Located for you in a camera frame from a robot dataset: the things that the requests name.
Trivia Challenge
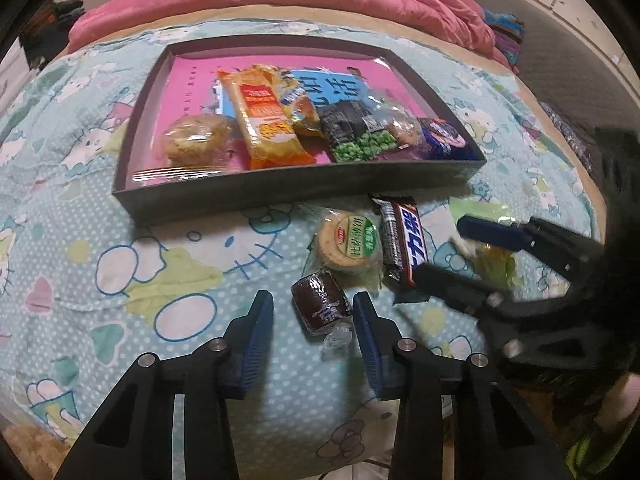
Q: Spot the yellow snack packet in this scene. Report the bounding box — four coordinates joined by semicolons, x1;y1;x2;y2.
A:
255;64;323;138

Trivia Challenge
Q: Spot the Hello Kitty blue quilt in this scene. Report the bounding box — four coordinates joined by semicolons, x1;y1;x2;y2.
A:
1;20;603;479

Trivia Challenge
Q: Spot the blue Oreo packet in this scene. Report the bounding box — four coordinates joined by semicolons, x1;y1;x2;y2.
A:
419;118;477;160

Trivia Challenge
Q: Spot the dark shallow box tray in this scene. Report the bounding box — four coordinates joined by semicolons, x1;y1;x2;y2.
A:
113;35;486;224

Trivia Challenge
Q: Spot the orange cake bar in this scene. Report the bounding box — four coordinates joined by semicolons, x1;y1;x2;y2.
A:
218;66;316;170

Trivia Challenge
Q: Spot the clear-wrapped red candy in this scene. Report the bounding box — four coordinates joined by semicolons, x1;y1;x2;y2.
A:
363;91;425;148

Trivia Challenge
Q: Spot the person's hand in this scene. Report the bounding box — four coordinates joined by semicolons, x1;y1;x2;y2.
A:
564;372;640;461

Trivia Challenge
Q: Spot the striped colourful cloth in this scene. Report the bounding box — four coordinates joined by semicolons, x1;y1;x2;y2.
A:
484;9;525;74

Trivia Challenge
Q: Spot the round biscuit green label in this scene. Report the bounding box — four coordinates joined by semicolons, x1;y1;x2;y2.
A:
303;204;383;295

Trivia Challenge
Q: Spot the snickers chocolate bar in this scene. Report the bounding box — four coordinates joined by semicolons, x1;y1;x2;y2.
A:
370;195;428;292

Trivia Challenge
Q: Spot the grey quilted headboard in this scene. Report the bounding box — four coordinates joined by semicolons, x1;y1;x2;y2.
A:
475;0;639;141

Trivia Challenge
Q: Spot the black green-pea snack packet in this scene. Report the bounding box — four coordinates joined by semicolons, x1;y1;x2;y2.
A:
318;101;399;164

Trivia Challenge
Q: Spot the dark clothes pile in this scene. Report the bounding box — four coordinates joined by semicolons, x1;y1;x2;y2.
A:
18;0;85;70

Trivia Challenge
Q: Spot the pink Chinese workbook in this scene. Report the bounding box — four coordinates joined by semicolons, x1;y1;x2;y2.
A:
128;54;427;186

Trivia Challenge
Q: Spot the green yellow snack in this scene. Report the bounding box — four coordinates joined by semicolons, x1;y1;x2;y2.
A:
449;197;522;289

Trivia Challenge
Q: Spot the small dark brown candy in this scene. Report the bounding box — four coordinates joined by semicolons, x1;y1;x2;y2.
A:
291;270;354;361

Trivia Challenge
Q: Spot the clear-wrapped crumbly pastry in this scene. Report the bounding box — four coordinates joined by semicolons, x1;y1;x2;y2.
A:
131;114;239;185

